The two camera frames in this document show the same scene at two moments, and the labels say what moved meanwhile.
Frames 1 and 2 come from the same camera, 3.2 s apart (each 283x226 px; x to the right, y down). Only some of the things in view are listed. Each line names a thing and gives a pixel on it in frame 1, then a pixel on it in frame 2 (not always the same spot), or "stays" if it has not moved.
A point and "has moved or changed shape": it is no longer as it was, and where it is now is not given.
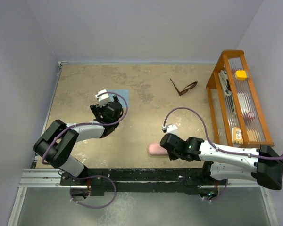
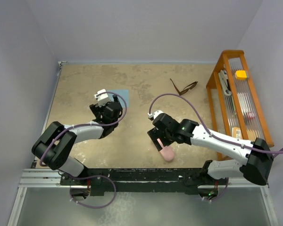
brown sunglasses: x=189 y=87 stays
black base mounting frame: x=178 y=181 stays
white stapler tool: x=225 y=82 stays
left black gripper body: x=96 y=109 stays
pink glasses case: x=154 y=149 has moved or changed shape
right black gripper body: x=173 y=155 to x=167 y=137
